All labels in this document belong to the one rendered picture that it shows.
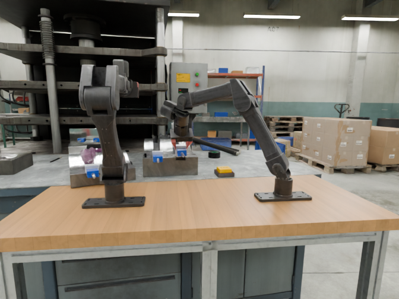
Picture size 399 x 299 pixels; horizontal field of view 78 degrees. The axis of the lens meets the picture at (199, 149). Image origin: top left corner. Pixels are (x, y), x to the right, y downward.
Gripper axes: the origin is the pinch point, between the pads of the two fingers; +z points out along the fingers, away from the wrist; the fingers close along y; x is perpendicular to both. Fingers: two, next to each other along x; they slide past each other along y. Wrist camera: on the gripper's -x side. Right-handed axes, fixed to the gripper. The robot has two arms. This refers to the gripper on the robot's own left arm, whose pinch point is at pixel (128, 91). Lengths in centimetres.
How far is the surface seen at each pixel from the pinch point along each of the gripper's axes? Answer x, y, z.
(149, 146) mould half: 28.8, -7.7, 18.2
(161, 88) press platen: -7, -13, 65
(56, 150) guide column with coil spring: 37, 62, 65
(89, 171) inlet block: 33.3, 12.8, -20.4
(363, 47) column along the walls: -186, -586, 578
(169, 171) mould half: 37.5, -18.6, -6.0
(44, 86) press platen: -8, 68, 68
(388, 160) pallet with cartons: 91, -404, 267
